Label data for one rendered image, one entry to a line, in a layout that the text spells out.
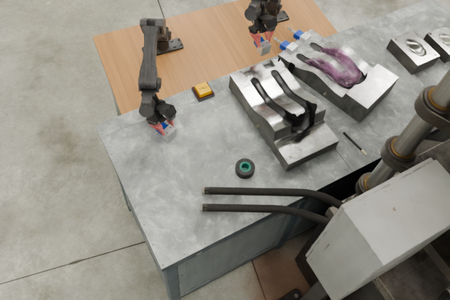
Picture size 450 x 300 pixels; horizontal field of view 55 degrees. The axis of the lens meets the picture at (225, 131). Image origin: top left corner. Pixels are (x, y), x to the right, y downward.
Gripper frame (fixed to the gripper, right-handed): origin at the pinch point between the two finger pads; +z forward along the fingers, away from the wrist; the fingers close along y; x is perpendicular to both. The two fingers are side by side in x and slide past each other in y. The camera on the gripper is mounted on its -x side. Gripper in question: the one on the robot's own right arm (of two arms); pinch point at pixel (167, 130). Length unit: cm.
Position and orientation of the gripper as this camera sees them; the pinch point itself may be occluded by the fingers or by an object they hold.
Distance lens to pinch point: 185.3
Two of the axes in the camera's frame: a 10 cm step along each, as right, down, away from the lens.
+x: -7.1, -2.1, 6.7
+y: 6.2, -6.3, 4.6
